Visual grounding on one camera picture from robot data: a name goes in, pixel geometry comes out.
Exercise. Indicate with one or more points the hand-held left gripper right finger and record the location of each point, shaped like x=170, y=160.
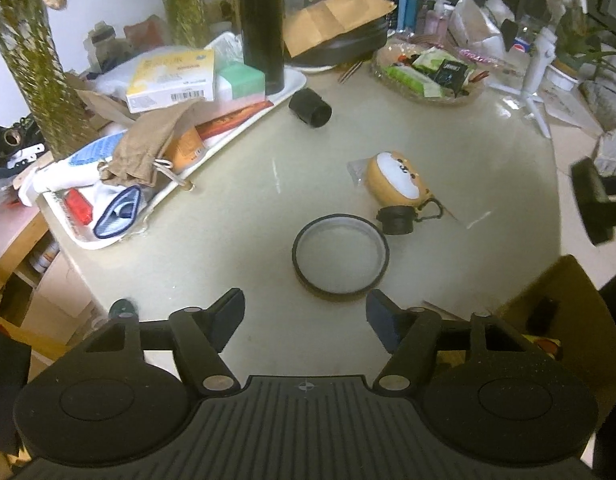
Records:
x=383, y=320

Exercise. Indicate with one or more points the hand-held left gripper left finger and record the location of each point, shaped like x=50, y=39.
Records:
x=230, y=312

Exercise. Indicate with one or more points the small black cap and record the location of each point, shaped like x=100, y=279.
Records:
x=395, y=220

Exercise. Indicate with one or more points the brown cardboard box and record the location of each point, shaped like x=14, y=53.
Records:
x=578, y=300

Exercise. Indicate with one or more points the brown bear toy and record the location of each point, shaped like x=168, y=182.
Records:
x=388, y=180

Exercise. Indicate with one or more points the clear plastic wrapper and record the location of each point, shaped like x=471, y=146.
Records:
x=358, y=170

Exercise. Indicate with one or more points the black lens cylinder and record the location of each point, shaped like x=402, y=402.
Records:
x=308, y=105

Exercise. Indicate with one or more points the cream fringed blanket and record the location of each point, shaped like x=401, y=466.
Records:
x=603, y=105

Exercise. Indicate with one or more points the white paper sheets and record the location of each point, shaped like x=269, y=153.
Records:
x=568, y=110

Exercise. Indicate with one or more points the dark green round lid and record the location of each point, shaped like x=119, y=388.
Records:
x=122, y=306

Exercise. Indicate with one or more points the potted plant white pot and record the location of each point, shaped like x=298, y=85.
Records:
x=563, y=77

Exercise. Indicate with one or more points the white gimbal tripod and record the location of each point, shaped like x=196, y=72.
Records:
x=533, y=75

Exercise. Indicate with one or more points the blue and white pouch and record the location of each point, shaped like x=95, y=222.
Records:
x=115, y=212

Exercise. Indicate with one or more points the orange packet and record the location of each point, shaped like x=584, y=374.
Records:
x=188, y=147

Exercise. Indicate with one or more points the cola bottle blue label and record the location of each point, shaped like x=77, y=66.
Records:
x=522, y=42

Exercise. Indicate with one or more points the red lighter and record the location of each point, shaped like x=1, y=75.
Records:
x=78, y=207

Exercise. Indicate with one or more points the brown cloth pouch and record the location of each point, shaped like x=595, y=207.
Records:
x=143, y=145

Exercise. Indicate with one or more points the long red packet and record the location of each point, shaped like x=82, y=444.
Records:
x=228, y=120

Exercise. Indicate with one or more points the pink striped stick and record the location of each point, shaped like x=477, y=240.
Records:
x=475, y=55

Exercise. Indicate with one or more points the black sachet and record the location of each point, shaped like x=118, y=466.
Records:
x=448, y=75

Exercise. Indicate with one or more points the white and blue tube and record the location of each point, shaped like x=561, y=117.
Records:
x=73, y=172

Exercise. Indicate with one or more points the white plastic bag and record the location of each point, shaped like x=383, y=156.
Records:
x=475, y=20

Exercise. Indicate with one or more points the glass snack dish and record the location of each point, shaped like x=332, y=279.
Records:
x=413, y=96

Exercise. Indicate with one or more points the wooden side shelf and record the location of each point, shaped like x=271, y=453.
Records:
x=13, y=250

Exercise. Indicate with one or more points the light green packet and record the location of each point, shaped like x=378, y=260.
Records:
x=430, y=60

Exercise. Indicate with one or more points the green and white box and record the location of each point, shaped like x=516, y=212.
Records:
x=243, y=82

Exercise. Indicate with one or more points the green wipe packet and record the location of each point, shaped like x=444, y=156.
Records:
x=410, y=81

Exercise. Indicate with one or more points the white plastic tray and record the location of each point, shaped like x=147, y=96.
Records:
x=295, y=82

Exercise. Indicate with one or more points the yellow medicine box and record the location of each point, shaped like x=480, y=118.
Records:
x=168, y=75

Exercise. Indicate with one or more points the pink bottle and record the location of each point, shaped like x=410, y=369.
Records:
x=438, y=20

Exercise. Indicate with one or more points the pair of chopsticks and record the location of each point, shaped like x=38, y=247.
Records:
x=350, y=71

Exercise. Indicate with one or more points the clear blister packet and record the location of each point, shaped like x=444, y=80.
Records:
x=225, y=50

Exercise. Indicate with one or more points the blue carton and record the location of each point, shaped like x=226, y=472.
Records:
x=410, y=7

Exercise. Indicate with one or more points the black round pan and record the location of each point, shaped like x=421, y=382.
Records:
x=353, y=45

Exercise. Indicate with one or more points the black thermos bottle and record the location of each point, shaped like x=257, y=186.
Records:
x=260, y=35

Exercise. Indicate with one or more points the glass vase green stems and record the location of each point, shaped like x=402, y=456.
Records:
x=183, y=10

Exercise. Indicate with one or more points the tall glass vase dried flowers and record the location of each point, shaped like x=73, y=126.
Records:
x=33, y=75

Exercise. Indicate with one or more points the brown paper envelope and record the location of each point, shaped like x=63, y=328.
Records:
x=328, y=15

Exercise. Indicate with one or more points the black camera device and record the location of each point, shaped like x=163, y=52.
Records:
x=3, y=140

